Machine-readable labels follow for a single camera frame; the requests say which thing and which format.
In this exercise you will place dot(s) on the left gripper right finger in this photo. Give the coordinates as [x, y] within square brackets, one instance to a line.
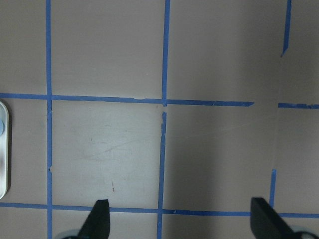
[265, 223]

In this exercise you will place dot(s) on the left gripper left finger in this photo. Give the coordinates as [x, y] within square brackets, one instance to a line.
[97, 225]

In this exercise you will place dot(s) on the cream plastic tray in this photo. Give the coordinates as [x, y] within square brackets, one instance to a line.
[5, 150]

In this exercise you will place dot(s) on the blue plastic cup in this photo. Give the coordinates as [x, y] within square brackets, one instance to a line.
[1, 127]

